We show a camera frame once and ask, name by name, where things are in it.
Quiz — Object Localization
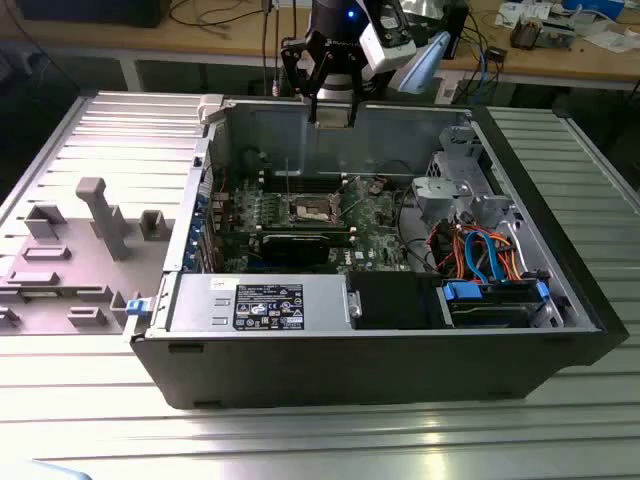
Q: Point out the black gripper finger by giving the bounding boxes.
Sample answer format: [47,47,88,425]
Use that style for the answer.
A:
[279,35,332,125]
[347,48,374,127]

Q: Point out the silver CPU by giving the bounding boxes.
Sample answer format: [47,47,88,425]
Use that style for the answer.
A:
[317,107,352,130]

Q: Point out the metal socket cover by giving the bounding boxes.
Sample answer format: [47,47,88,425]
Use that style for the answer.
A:
[332,174,367,215]

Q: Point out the black RAM slot bank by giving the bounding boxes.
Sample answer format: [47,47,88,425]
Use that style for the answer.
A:
[259,169,351,195]
[258,223,357,245]

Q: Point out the CPU socket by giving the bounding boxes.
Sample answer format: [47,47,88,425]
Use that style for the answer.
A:
[287,192,347,226]

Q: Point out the upright black box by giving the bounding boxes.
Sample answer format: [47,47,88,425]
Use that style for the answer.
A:
[442,0,471,61]

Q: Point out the perforated metal drive cage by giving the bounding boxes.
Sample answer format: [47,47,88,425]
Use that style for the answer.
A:
[427,124,496,201]

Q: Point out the green motherboard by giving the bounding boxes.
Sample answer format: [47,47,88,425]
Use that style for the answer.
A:
[207,174,424,275]

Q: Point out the black graphics card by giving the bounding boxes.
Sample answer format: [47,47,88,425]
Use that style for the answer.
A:
[259,230,332,266]

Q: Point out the copper coil device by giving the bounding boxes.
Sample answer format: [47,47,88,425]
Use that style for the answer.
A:
[509,13,544,50]

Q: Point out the wooden desk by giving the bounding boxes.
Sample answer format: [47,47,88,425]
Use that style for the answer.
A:
[0,0,640,94]

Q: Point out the grey circuit device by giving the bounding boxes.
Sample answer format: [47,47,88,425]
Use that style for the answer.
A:
[539,17,584,51]

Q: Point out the large black box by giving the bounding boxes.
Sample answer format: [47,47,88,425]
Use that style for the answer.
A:
[19,0,164,29]

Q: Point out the silver power supply unit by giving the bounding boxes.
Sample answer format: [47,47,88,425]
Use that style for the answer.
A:
[169,273,351,334]

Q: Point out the hard disk blue carrier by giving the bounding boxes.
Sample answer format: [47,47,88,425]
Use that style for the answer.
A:
[435,279,551,330]

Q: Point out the white papers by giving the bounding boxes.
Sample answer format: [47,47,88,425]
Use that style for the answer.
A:
[582,27,640,54]

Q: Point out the black PC case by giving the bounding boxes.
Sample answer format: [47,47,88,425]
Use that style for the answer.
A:
[128,92,630,411]

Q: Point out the grey parts rack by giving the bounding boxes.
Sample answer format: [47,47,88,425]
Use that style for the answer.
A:
[0,177,174,336]

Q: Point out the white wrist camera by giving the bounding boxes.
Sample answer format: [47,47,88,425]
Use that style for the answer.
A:
[358,17,419,74]

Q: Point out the grey case release handle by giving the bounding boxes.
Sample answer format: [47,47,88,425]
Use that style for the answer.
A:
[197,93,226,126]

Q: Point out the silver metal bracket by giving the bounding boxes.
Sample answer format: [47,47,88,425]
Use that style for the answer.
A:
[410,175,474,221]

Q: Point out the black plug coloured wires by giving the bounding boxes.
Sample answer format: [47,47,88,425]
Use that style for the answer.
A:
[427,222,454,274]

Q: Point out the blue flat wire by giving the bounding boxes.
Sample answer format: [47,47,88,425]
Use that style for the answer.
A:
[477,228,507,285]
[463,232,489,284]

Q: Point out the orange wire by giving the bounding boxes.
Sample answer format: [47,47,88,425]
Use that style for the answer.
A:
[447,227,524,281]

